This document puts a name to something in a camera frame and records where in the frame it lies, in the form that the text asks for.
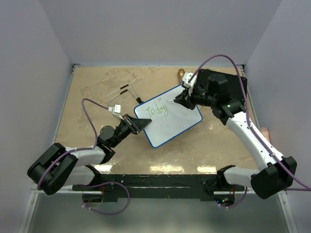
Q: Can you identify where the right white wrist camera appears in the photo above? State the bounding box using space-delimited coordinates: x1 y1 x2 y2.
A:
181 72 197 96

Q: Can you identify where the blue framed whiteboard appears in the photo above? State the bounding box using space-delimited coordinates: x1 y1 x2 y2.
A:
134 85 203 148

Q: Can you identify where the black hard case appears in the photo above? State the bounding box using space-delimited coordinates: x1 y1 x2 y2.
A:
196 69 245 105

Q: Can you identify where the black base frame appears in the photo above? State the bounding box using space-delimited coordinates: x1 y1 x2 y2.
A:
72 173 245 203

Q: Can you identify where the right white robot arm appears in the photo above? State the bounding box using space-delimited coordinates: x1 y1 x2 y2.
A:
173 70 297 199

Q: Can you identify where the gold microphone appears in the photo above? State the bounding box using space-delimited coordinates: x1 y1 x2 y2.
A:
177 68 185 83

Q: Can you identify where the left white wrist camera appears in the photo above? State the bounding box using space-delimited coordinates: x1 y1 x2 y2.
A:
108 104 121 117

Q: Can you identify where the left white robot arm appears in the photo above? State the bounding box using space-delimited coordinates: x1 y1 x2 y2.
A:
27 114 152 195

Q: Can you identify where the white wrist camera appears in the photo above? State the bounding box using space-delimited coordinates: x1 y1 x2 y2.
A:
181 72 197 96
108 104 121 117

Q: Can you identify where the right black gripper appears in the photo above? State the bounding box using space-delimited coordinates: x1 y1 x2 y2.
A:
175 83 216 110

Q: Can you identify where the wire whiteboard stand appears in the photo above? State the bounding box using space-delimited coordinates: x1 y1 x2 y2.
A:
107 83 143 106

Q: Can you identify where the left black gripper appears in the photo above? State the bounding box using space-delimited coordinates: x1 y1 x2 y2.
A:
111 114 151 148

